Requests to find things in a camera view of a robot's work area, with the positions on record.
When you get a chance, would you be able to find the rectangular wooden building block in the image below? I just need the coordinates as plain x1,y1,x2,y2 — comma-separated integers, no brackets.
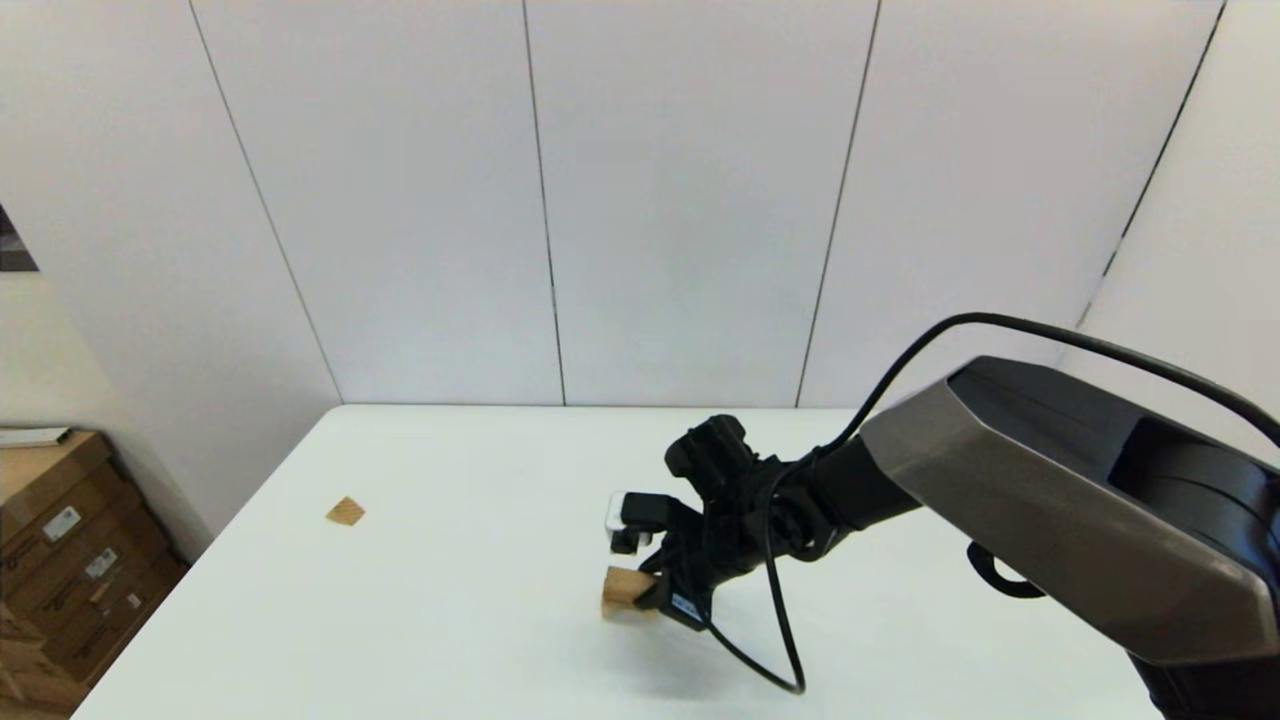
603,566,661,609

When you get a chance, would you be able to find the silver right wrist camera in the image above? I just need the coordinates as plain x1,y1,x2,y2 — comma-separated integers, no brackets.
605,492,691,553

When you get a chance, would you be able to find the dark wall panel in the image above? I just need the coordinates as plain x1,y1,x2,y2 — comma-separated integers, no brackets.
0,205,41,273

